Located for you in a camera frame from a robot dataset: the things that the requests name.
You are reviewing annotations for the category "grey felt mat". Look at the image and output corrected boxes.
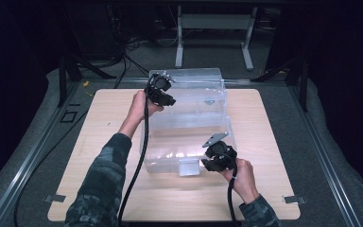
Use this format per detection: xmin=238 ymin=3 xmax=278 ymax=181
xmin=0 ymin=67 xmax=363 ymax=227

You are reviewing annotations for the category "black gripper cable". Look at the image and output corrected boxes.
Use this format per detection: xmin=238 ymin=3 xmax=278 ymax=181
xmin=116 ymin=89 xmax=151 ymax=227
xmin=226 ymin=153 xmax=242 ymax=227

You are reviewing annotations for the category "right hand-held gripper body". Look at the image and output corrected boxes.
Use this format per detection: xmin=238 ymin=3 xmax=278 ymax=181
xmin=201 ymin=131 xmax=238 ymax=173

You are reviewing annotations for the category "person's right hand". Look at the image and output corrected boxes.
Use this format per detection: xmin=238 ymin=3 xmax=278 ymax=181
xmin=221 ymin=158 xmax=261 ymax=204

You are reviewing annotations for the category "black metal post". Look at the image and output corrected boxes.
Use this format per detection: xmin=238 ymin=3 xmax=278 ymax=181
xmin=58 ymin=56 xmax=69 ymax=108
xmin=298 ymin=60 xmax=310 ymax=112

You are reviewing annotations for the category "grey tape strip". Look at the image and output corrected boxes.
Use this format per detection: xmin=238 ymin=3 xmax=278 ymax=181
xmin=282 ymin=195 xmax=307 ymax=205
xmin=43 ymin=193 xmax=67 ymax=204

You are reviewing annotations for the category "clear plastic tiered storage box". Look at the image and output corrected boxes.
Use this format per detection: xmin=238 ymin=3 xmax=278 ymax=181
xmin=139 ymin=67 xmax=238 ymax=177

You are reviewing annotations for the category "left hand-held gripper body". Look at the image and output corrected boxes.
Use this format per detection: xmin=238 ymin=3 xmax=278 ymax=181
xmin=145 ymin=71 xmax=176 ymax=105

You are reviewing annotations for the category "grey metal stand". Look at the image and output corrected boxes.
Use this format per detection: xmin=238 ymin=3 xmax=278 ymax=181
xmin=174 ymin=5 xmax=259 ymax=71

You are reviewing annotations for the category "small yellow connector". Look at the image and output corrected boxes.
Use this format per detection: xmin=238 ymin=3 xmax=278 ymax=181
xmin=81 ymin=80 xmax=95 ymax=96

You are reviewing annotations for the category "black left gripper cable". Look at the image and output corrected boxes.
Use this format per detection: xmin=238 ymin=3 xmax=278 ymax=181
xmin=116 ymin=89 xmax=151 ymax=227

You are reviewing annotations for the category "thin black floor cable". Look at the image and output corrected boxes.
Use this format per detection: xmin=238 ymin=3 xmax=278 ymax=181
xmin=13 ymin=108 xmax=91 ymax=227

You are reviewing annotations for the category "tangle of black cables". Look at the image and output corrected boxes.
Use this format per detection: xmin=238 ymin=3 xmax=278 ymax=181
xmin=75 ymin=4 xmax=179 ymax=90

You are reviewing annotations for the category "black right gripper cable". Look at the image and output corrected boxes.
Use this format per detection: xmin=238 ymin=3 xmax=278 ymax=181
xmin=226 ymin=153 xmax=242 ymax=227

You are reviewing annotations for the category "person's left hand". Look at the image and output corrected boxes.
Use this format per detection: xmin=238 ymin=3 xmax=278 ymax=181
xmin=128 ymin=89 xmax=165 ymax=127

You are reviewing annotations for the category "clear bar behind table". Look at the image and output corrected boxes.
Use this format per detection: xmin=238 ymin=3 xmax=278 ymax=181
xmin=221 ymin=78 xmax=253 ymax=86

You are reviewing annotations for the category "aluminium rail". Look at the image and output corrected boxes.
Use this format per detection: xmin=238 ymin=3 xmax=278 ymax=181
xmin=287 ymin=85 xmax=363 ymax=227
xmin=0 ymin=82 xmax=83 ymax=227

